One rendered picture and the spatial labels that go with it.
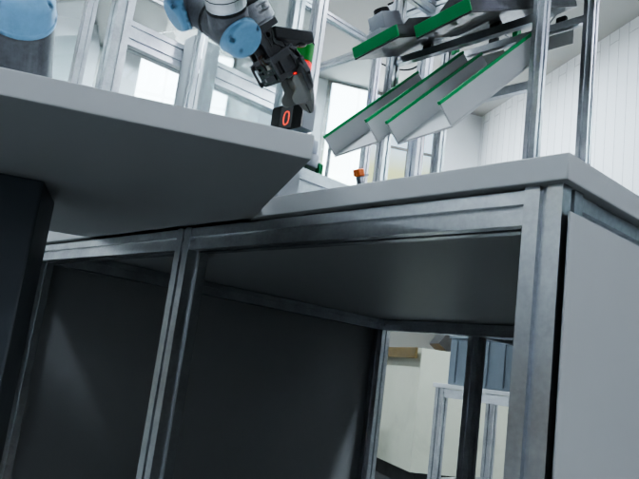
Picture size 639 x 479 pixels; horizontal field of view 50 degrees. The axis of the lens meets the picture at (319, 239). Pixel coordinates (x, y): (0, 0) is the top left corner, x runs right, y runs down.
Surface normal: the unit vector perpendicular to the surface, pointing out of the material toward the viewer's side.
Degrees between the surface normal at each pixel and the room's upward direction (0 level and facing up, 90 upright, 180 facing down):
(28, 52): 125
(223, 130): 90
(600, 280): 90
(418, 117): 90
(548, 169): 90
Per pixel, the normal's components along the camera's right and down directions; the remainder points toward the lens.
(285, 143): 0.27, -0.14
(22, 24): 0.51, 0.57
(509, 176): -0.72, -0.22
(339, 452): 0.68, -0.05
